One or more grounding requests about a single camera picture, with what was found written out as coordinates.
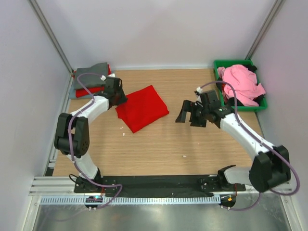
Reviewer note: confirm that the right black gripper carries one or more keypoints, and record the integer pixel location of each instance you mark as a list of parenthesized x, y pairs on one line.
[(188, 106)]

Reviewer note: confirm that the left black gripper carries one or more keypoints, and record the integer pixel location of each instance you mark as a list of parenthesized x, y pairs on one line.
[(123, 98)]

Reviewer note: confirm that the red t shirt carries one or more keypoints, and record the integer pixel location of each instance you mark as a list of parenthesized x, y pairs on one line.
[(96, 89), (142, 108)]

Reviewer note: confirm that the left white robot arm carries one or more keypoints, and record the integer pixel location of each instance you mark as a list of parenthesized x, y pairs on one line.
[(72, 136)]

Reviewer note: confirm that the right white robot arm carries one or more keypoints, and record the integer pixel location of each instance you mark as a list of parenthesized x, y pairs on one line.
[(269, 167)]

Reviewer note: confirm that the folded grey t shirt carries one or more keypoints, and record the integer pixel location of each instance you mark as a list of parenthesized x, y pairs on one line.
[(91, 76)]

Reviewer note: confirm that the folded red t shirt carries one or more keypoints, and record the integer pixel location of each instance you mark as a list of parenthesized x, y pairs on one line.
[(96, 89)]

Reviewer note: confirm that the folded blue-grey t shirt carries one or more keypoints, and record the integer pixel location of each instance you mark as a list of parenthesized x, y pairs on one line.
[(78, 94)]

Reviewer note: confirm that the pink t shirt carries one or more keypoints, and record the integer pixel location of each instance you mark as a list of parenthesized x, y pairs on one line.
[(240, 81)]

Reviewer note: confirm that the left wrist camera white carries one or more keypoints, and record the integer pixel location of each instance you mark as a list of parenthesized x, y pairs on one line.
[(108, 75)]

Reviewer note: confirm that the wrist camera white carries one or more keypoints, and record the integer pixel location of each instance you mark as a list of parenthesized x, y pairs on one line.
[(108, 75), (198, 91)]

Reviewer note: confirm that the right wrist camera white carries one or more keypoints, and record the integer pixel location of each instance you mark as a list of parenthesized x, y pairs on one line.
[(198, 91)]

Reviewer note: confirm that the white slotted cable duct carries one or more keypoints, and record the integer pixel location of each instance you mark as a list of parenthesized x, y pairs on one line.
[(95, 200)]

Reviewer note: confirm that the aluminium front rail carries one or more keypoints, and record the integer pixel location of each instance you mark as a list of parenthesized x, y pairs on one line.
[(64, 186)]

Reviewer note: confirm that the left aluminium frame post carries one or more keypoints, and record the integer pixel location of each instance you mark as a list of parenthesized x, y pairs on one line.
[(46, 26)]

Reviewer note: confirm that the aluminium frame post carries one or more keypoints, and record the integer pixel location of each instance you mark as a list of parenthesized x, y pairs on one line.
[(276, 7), (46, 26)]

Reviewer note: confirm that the right aluminium frame post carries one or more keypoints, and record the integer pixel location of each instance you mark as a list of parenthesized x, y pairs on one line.
[(276, 7)]

